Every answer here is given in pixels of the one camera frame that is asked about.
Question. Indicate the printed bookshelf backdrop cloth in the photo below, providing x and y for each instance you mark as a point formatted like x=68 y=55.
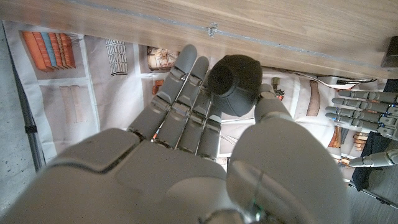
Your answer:
x=102 y=93

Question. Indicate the black rubber air blower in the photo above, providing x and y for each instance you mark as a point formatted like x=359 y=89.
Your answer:
x=237 y=84

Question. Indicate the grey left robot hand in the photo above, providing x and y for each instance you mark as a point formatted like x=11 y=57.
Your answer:
x=363 y=107

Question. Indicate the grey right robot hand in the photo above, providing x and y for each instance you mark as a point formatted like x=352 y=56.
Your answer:
x=155 y=180

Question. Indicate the black backdrop stand pole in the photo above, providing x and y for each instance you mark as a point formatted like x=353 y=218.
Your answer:
x=29 y=124

